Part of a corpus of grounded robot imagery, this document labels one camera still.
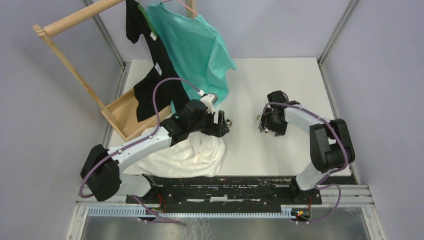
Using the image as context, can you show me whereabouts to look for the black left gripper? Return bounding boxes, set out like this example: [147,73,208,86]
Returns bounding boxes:
[189,108,230,138]

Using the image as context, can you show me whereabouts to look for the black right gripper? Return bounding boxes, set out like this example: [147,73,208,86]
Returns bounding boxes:
[258,106,288,137]

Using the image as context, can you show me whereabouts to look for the white plastic water faucet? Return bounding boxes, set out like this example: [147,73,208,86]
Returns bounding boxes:
[256,114,271,134]

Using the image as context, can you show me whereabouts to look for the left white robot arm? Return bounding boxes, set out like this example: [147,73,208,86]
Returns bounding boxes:
[79,99,230,204]

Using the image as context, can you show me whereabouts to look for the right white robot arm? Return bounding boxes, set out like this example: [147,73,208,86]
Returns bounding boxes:
[258,90,356,204]

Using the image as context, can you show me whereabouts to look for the white terry towel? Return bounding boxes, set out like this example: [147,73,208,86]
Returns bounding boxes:
[132,132,226,178]

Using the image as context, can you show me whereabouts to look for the black t-shirt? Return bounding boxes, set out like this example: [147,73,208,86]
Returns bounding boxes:
[125,0,190,122]

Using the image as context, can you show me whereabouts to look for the teal t-shirt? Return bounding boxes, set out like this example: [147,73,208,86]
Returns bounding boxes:
[146,2,237,106]

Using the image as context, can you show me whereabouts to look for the wooden clothes rack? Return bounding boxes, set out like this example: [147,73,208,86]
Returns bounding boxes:
[32,0,198,143]

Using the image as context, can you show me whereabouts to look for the pink clothes hanger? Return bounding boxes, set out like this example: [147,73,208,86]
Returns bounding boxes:
[176,0,199,18]

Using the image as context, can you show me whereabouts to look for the green clothes hanger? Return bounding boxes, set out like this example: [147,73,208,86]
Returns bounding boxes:
[137,4,157,38]

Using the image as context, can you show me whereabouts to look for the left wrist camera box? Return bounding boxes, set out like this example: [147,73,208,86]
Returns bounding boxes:
[200,93,219,108]

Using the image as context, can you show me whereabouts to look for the white slotted cable duct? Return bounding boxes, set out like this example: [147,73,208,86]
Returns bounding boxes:
[86,205,295,220]

